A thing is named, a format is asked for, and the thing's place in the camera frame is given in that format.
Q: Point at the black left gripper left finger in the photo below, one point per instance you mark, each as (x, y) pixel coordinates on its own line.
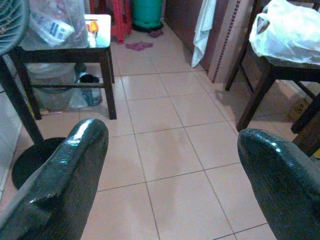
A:
(62, 180)

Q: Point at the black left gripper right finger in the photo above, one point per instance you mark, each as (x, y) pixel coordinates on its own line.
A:
(282, 175)

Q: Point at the dark wooden chair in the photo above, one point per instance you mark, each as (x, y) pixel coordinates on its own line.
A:
(262, 85)

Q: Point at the clear plastic bucket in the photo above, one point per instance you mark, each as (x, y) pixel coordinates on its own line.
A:
(53, 87)

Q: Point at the dark plastic jug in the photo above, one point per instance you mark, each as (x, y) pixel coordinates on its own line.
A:
(91, 87)

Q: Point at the black standing fan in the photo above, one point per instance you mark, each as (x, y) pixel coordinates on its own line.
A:
(15, 87)

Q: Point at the dark wooden stool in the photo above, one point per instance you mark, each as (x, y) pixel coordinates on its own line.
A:
(105, 75)

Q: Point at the white plastic bag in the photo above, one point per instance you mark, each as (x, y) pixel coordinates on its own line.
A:
(287, 30)

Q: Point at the brown wooden cabinet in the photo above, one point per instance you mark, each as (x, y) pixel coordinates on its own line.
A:
(215, 37)

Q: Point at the purple floor rag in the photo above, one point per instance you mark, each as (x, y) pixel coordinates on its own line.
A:
(138, 45)

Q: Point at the clear plastic bag with packets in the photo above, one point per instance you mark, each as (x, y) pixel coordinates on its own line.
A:
(56, 23)

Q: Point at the white hanging towel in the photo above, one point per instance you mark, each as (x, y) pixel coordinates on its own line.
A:
(203, 32)

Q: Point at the red plastic stool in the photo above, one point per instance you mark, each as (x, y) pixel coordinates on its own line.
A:
(120, 18)

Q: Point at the green gas cylinder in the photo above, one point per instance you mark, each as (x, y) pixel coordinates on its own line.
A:
(147, 13)

